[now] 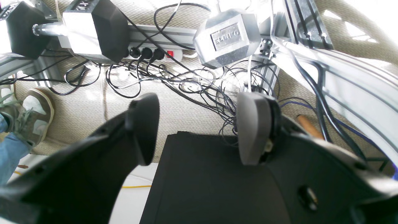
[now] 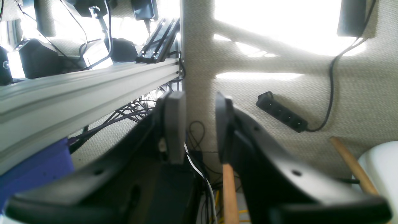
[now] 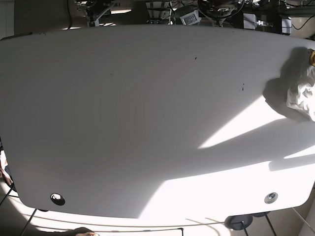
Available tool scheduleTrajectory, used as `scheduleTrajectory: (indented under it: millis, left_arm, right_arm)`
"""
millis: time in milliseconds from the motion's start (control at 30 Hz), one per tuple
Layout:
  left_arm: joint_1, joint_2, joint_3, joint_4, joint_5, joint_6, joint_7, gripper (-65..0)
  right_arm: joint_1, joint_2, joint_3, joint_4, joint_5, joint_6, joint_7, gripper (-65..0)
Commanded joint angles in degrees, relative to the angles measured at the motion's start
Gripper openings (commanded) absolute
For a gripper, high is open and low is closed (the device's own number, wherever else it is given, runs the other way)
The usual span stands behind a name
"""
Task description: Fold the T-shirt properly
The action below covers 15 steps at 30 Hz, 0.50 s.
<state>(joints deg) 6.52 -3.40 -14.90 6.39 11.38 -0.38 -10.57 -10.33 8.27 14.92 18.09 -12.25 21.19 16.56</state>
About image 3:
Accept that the white T-shirt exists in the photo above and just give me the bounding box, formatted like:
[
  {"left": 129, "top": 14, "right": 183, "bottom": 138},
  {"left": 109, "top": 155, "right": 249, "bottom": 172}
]
[{"left": 286, "top": 48, "right": 315, "bottom": 122}]

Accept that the grey socket box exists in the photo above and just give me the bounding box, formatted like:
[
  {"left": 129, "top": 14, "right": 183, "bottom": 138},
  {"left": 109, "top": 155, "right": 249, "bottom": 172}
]
[{"left": 176, "top": 5, "right": 201, "bottom": 26}]

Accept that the grey power adapter box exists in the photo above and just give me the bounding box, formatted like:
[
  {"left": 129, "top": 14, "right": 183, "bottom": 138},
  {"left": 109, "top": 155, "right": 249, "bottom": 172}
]
[{"left": 243, "top": 13, "right": 257, "bottom": 30}]

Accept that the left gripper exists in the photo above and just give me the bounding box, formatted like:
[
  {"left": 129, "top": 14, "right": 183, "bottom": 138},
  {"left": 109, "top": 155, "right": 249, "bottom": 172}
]
[{"left": 198, "top": 0, "right": 245, "bottom": 27}]

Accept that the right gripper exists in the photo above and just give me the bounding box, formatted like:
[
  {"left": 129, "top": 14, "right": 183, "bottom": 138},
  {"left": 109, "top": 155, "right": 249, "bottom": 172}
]
[{"left": 75, "top": 0, "right": 117, "bottom": 27}]

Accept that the left table grommet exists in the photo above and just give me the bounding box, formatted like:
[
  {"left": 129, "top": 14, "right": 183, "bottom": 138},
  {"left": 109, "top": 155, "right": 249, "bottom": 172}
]
[{"left": 50, "top": 193, "right": 65, "bottom": 206}]

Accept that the round black stand base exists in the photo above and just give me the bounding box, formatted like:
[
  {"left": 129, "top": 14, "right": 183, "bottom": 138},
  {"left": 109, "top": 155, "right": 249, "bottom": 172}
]
[{"left": 224, "top": 215, "right": 253, "bottom": 231}]

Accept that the table grommet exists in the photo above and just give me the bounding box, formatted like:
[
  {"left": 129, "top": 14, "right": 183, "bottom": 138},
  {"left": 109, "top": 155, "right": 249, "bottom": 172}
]
[
  {"left": 50, "top": 193, "right": 65, "bottom": 206},
  {"left": 264, "top": 192, "right": 278, "bottom": 204}
]

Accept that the right table grommet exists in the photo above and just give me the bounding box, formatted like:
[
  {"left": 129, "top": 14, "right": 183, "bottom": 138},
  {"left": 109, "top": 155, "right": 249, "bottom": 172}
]
[{"left": 264, "top": 192, "right": 278, "bottom": 204}]

